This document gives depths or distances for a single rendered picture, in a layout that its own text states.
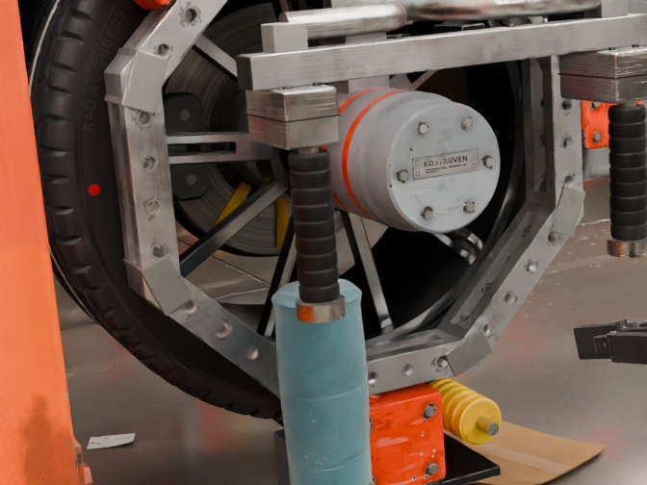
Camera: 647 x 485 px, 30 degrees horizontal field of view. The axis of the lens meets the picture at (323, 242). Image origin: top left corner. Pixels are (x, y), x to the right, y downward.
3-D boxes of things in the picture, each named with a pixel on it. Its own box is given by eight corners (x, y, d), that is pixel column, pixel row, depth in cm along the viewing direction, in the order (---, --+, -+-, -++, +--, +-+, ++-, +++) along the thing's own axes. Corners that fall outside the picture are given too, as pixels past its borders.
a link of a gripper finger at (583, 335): (637, 356, 105) (631, 358, 105) (584, 357, 111) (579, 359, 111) (631, 322, 105) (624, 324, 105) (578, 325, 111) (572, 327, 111)
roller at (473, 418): (395, 378, 168) (392, 339, 167) (515, 446, 142) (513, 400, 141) (357, 387, 166) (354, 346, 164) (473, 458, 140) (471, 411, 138)
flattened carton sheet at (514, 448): (414, 399, 295) (413, 385, 294) (606, 452, 256) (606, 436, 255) (326, 437, 275) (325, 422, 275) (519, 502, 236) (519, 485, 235)
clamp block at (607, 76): (599, 92, 124) (597, 40, 123) (658, 98, 116) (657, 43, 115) (558, 98, 122) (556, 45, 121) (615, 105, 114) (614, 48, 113)
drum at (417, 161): (407, 198, 139) (400, 76, 136) (511, 228, 120) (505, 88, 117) (297, 217, 134) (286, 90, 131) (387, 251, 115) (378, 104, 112)
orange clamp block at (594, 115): (544, 145, 148) (604, 136, 151) (583, 152, 141) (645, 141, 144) (542, 88, 146) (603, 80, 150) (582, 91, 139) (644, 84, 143)
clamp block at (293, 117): (298, 134, 111) (294, 76, 110) (342, 143, 103) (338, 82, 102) (247, 140, 109) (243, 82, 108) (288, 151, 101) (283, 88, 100)
